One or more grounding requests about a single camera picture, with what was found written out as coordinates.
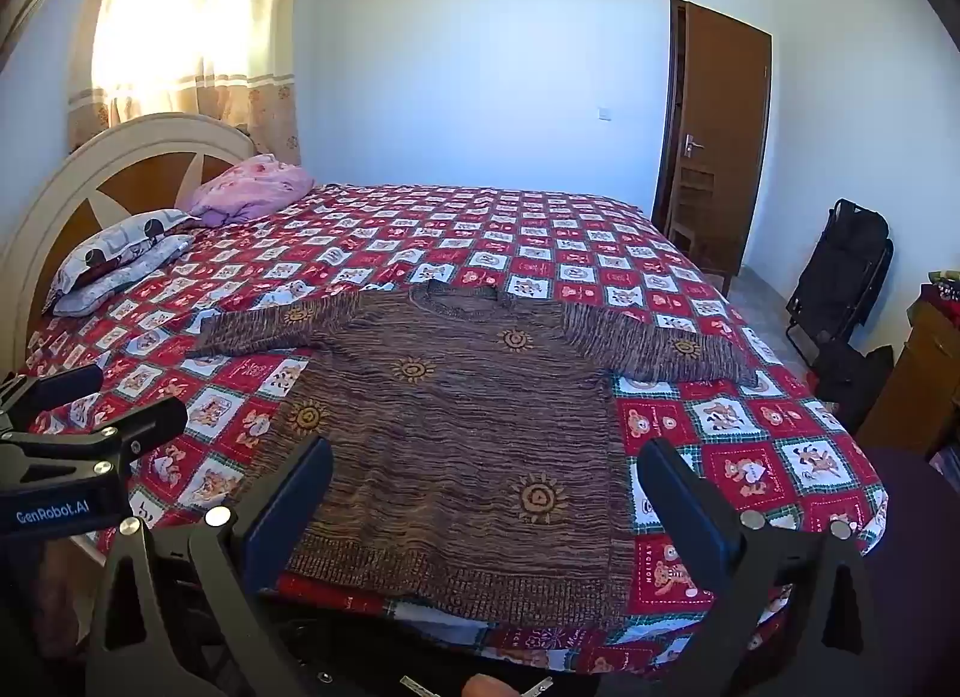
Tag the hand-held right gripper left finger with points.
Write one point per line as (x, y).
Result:
(294, 506)

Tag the wooden cabinet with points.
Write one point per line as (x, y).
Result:
(919, 382)

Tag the brown wooden door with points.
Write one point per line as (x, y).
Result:
(720, 112)

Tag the red checkered printed blanket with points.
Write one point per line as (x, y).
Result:
(540, 232)

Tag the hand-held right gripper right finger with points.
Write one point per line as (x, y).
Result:
(686, 506)

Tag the grey patterned blanket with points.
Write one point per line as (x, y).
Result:
(112, 284)

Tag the beige patterned curtain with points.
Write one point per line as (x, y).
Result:
(180, 30)

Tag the patterned white pillow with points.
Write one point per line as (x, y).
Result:
(127, 236)

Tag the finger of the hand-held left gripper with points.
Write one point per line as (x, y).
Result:
(146, 421)
(64, 383)

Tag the pink pillow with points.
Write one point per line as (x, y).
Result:
(255, 187)

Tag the cream and wood headboard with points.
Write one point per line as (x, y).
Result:
(142, 135)

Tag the brown knitted sweater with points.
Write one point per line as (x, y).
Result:
(450, 442)

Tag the black bag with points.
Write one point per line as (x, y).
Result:
(859, 386)

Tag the black folding chair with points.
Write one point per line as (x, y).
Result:
(844, 269)

